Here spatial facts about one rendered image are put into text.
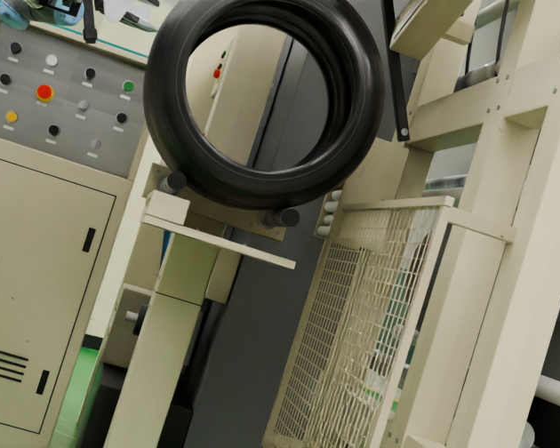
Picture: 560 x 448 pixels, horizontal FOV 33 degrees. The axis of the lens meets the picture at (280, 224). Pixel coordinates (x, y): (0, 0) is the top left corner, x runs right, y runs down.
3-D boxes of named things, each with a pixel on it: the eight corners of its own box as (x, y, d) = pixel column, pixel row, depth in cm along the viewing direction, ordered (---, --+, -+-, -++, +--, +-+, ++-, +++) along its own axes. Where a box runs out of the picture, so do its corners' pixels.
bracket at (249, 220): (140, 196, 254) (152, 162, 254) (280, 242, 260) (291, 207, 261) (141, 196, 250) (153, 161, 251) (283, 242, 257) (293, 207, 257)
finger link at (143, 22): (166, 10, 224) (131, -8, 222) (156, 32, 223) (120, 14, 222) (165, 12, 227) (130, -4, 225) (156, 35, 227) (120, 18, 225)
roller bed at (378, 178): (312, 236, 275) (343, 138, 276) (360, 251, 277) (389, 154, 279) (328, 236, 255) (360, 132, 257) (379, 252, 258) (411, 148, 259)
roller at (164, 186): (179, 192, 253) (162, 196, 252) (174, 175, 253) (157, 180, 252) (188, 187, 219) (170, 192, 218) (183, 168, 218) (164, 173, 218)
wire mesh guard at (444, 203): (260, 444, 262) (335, 204, 265) (267, 446, 262) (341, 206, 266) (335, 557, 173) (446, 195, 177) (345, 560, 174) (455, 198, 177)
